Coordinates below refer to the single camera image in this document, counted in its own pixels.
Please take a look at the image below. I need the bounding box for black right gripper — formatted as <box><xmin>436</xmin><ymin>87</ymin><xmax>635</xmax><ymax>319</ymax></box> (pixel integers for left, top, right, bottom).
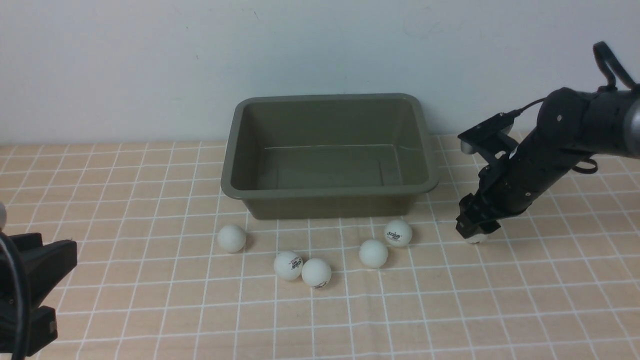
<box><xmin>455</xmin><ymin>127</ymin><xmax>586</xmax><ymax>239</ymax></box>

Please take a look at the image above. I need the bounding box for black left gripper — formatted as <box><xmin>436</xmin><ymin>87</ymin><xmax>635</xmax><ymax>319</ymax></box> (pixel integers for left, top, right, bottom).
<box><xmin>0</xmin><ymin>232</ymin><xmax>78</xmax><ymax>357</ymax></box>

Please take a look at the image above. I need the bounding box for printed white ping-pong ball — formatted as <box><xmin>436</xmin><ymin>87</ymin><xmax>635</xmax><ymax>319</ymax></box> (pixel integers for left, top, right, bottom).
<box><xmin>273</xmin><ymin>251</ymin><xmax>304</xmax><ymax>281</ymax></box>
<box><xmin>383</xmin><ymin>219</ymin><xmax>413</xmax><ymax>248</ymax></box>

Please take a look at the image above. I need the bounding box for plain white ping-pong ball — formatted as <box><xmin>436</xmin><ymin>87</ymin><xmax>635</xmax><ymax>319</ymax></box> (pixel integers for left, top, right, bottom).
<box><xmin>358</xmin><ymin>239</ymin><xmax>389</xmax><ymax>269</ymax></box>

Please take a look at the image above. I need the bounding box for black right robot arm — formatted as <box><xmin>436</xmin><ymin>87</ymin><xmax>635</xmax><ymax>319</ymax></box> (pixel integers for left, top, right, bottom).
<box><xmin>455</xmin><ymin>88</ymin><xmax>639</xmax><ymax>239</ymax></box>

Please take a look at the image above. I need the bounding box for orange checked tablecloth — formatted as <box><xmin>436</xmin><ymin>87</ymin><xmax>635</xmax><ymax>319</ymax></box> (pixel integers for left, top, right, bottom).
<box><xmin>0</xmin><ymin>136</ymin><xmax>640</xmax><ymax>360</ymax></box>

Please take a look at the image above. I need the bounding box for olive green plastic bin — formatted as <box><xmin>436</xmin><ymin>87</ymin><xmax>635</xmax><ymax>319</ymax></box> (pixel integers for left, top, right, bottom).
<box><xmin>221</xmin><ymin>93</ymin><xmax>440</xmax><ymax>220</ymax></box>

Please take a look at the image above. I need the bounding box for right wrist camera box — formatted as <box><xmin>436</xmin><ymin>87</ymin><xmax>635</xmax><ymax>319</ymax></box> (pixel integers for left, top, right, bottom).
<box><xmin>457</xmin><ymin>112</ymin><xmax>519</xmax><ymax>166</ymax></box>

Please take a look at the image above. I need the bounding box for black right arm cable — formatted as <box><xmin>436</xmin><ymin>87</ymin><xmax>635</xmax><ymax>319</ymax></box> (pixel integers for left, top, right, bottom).
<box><xmin>510</xmin><ymin>41</ymin><xmax>640</xmax><ymax>175</ymax></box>

